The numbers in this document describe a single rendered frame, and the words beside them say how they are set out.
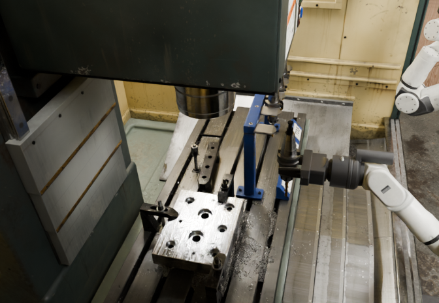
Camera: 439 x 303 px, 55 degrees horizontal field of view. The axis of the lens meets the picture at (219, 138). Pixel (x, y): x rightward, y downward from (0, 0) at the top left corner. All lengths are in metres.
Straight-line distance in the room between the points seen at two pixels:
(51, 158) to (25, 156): 0.11
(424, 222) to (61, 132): 1.03
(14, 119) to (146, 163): 1.25
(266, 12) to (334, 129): 1.39
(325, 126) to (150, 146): 0.97
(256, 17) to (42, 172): 0.74
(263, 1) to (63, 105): 0.70
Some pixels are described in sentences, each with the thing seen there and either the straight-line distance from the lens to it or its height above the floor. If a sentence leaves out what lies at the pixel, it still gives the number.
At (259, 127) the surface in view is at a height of 1.22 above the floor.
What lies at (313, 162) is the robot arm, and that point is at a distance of 1.19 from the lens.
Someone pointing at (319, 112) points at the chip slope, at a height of 0.83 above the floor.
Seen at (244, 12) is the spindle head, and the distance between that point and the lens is 0.87.
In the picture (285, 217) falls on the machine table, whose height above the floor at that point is 0.90.
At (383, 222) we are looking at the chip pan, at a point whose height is 0.67.
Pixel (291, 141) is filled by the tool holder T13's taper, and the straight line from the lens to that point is 1.14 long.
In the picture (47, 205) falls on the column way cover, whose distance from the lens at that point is 1.34.
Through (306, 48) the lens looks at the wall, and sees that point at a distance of 2.13.
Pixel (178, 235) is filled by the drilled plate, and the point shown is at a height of 0.99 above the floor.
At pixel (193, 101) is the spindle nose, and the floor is 1.50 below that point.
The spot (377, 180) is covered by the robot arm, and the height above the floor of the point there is 1.30.
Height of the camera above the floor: 2.06
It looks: 37 degrees down
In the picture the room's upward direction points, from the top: 3 degrees counter-clockwise
